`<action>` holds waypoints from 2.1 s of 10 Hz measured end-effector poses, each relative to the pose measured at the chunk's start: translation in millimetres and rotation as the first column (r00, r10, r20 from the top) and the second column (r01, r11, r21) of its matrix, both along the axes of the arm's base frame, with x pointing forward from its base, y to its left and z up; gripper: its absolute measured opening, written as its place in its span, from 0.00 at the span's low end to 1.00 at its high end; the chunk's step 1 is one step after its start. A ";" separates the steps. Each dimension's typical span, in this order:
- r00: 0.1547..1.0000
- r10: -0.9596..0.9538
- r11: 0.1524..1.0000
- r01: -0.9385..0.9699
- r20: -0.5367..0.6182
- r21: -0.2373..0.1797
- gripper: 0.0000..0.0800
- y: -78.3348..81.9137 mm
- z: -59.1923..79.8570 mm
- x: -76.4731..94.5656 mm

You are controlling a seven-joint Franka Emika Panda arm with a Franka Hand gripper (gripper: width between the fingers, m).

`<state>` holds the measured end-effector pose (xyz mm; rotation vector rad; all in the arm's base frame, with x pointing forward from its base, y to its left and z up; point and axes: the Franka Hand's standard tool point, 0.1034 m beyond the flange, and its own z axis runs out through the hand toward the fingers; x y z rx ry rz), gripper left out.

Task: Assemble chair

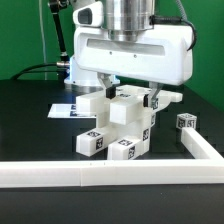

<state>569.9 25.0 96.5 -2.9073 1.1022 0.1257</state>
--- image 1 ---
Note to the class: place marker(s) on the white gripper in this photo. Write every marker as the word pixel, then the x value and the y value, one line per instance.
pixel 160 55

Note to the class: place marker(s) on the white chair back frame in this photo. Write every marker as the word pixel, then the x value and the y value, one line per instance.
pixel 126 107

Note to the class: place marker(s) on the white chair seat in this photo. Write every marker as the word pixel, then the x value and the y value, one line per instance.
pixel 140 128

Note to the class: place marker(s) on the small white tag cube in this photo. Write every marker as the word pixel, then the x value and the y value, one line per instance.
pixel 186 120

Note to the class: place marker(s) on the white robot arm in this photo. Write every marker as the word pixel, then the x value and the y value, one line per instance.
pixel 126 38

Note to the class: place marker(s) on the white marker sheet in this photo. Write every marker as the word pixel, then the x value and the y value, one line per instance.
pixel 64 111

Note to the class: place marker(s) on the white L-shaped fence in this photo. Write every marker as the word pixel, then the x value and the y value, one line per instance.
pixel 205 166

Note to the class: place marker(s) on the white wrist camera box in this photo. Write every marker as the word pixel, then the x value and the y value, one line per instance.
pixel 91 15

